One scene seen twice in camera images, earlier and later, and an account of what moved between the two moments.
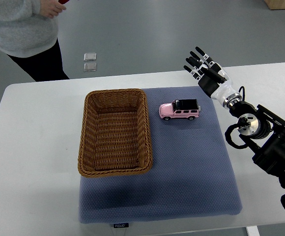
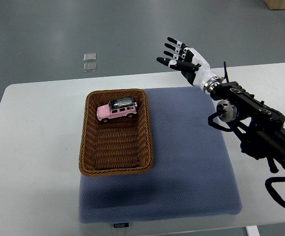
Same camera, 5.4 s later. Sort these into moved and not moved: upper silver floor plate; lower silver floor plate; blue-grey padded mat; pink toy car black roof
Moved: pink toy car black roof
Not moved: blue-grey padded mat; upper silver floor plate; lower silver floor plate
